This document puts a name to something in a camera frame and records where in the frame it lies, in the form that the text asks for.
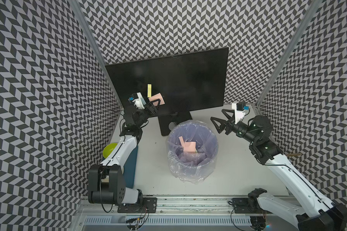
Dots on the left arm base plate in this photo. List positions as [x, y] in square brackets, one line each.
[147, 204]

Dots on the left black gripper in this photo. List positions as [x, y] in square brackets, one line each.
[152, 110]

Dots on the purple bin with plastic liner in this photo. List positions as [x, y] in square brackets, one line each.
[192, 167]

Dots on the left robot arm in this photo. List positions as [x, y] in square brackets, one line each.
[106, 183]

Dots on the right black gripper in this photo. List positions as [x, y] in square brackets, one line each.
[222, 122]

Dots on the wooden stick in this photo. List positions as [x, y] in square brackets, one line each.
[294, 155]

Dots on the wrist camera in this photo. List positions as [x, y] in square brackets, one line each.
[137, 100]
[240, 111]

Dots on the aluminium mounting rail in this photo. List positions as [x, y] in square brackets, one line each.
[179, 204]

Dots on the pink square sticky note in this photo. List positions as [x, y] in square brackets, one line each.
[190, 147]
[157, 96]

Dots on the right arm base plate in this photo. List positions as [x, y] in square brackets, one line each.
[245, 206]

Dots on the black computer monitor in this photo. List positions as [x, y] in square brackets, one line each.
[187, 82]

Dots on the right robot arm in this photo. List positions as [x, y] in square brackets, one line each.
[316, 212]

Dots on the pink narrow sticky note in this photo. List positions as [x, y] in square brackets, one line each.
[182, 141]

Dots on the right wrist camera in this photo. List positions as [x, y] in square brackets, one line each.
[240, 111]

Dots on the yellow narrow sticky note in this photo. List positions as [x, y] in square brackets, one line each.
[149, 91]

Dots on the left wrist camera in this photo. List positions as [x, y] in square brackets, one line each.
[137, 100]

